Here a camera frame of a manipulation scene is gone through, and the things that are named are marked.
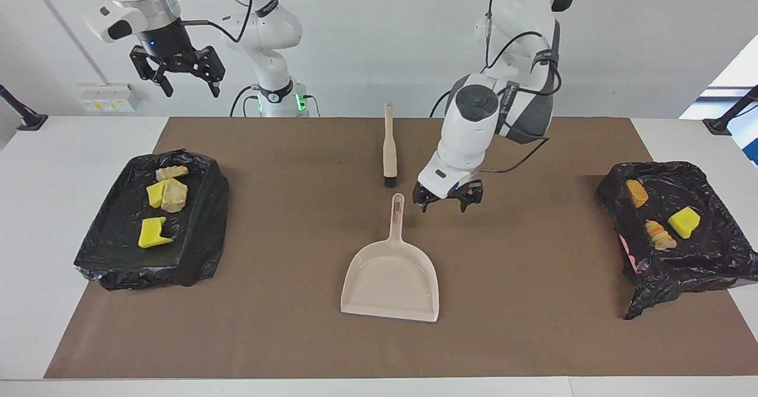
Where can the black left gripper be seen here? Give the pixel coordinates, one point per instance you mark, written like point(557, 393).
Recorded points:
point(453, 192)

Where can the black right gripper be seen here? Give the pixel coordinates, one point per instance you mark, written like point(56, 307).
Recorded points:
point(169, 50)

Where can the beige hand brush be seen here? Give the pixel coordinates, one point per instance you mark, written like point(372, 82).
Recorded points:
point(389, 148)

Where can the beige plastic dustpan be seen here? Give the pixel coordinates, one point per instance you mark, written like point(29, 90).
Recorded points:
point(391, 284)

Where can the small croissant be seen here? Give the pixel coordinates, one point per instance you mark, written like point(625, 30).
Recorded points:
point(172, 172)

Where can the pale square bread piece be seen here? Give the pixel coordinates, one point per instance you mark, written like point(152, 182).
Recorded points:
point(175, 195)

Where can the yellow sponge wedge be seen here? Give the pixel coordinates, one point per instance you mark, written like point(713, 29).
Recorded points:
point(155, 194)

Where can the notched yellow sponge piece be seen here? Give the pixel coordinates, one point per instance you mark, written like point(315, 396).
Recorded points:
point(154, 234)

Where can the brown nugget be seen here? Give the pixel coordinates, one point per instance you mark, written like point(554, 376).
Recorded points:
point(637, 193)

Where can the pale round cracker piece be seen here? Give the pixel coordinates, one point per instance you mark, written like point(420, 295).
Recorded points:
point(659, 235)

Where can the pink bin in black bag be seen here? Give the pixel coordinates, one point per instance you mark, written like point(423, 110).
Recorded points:
point(710, 255)

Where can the brown paper table mat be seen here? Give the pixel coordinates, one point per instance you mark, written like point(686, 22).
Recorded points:
point(379, 338)

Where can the black clamp stand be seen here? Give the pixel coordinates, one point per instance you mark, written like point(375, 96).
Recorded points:
point(32, 121)
point(719, 126)

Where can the flat tray in black bag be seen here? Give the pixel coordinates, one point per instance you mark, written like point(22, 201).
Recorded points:
point(118, 249)

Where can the bright window opening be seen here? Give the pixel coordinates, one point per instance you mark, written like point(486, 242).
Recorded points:
point(734, 71)

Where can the white wall socket box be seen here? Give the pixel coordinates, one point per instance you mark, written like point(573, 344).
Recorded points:
point(106, 98)

